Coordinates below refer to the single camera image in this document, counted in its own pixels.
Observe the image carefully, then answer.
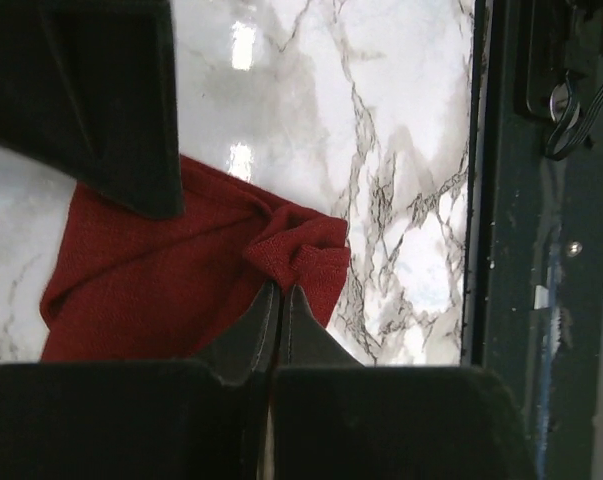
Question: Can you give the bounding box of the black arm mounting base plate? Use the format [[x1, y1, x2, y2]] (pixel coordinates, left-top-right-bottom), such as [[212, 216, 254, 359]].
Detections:
[[460, 1, 603, 479]]

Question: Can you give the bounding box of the dark red cloth napkin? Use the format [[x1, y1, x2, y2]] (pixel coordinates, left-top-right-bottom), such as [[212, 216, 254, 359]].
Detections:
[[40, 158, 351, 362]]

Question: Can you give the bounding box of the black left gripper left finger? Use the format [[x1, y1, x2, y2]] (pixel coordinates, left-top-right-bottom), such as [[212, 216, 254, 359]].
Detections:
[[0, 283, 280, 479]]

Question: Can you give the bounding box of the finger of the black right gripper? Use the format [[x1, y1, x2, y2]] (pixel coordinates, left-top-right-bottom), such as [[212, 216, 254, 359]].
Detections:
[[0, 1, 184, 219]]

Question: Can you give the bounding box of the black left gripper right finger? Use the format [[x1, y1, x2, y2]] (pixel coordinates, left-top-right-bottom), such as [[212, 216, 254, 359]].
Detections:
[[272, 287, 535, 479]]

